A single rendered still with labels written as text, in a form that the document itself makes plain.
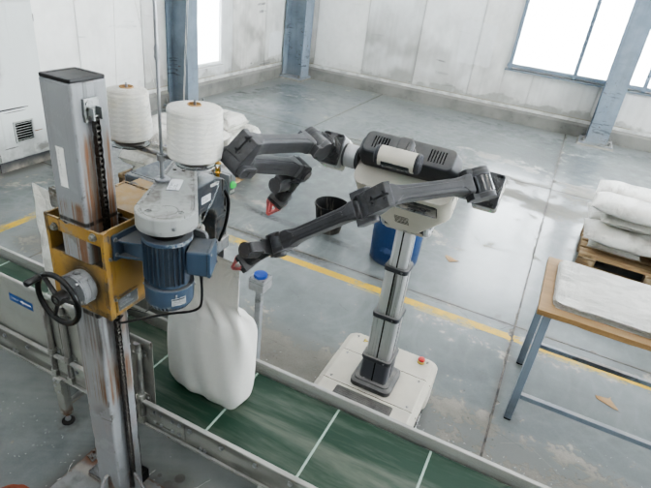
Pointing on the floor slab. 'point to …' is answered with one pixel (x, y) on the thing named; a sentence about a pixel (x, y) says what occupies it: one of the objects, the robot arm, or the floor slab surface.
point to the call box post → (259, 319)
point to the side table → (570, 354)
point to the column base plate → (85, 472)
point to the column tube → (108, 420)
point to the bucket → (328, 208)
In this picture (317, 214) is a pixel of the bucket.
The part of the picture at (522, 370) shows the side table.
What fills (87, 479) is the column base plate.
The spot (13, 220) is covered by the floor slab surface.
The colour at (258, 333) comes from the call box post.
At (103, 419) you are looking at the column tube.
